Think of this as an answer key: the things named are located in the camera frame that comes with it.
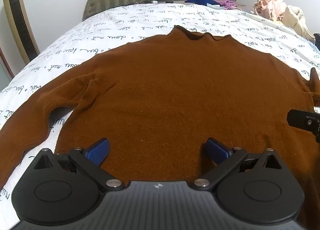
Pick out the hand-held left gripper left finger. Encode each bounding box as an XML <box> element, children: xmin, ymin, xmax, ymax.
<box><xmin>33</xmin><ymin>138</ymin><xmax>125</xmax><ymax>192</ymax></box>

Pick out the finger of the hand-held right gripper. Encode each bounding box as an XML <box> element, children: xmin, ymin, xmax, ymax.
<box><xmin>287</xmin><ymin>109</ymin><xmax>320</xmax><ymax>143</ymax></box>

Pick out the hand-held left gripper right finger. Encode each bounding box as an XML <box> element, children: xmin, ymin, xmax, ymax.
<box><xmin>194</xmin><ymin>138</ymin><xmax>284</xmax><ymax>192</ymax></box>

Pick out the brown knit sweater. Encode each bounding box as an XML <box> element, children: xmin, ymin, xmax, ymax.
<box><xmin>0</xmin><ymin>25</ymin><xmax>320</xmax><ymax>228</ymax></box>

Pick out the cream crumpled cloth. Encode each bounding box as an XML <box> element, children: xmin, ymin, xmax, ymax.
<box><xmin>280</xmin><ymin>5</ymin><xmax>314</xmax><ymax>41</ymax></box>

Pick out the pink crumpled cloth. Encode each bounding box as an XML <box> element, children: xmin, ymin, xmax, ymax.
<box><xmin>253</xmin><ymin>0</ymin><xmax>288</xmax><ymax>22</ymax></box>

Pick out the white script-printed bed sheet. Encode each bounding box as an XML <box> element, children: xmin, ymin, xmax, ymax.
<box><xmin>0</xmin><ymin>2</ymin><xmax>320</xmax><ymax>197</ymax></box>

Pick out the purple cloth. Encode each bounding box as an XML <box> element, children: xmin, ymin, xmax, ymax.
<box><xmin>217</xmin><ymin>0</ymin><xmax>240</xmax><ymax>11</ymax></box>

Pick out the dark blue cloth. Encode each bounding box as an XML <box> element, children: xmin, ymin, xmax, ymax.
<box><xmin>184</xmin><ymin>0</ymin><xmax>219</xmax><ymax>6</ymax></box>

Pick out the gold tower air conditioner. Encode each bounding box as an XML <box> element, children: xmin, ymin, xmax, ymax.
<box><xmin>1</xmin><ymin>0</ymin><xmax>40</xmax><ymax>64</ymax></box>

